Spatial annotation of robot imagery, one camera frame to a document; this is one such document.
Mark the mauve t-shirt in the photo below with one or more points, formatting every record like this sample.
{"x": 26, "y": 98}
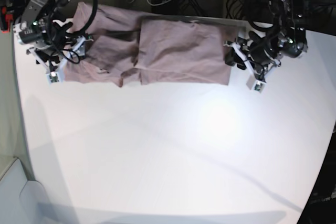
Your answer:
{"x": 132, "y": 46}

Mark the red and black clamp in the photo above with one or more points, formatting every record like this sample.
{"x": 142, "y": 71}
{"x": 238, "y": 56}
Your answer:
{"x": 8, "y": 14}

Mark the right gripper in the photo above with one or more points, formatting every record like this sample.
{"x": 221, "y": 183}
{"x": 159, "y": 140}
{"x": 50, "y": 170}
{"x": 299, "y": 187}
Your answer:
{"x": 59, "y": 44}

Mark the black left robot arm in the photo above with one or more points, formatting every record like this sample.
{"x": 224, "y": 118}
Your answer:
{"x": 284, "y": 25}

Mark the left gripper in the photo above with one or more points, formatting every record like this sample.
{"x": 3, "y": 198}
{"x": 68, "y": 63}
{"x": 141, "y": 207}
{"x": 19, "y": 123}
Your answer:
{"x": 260, "y": 54}

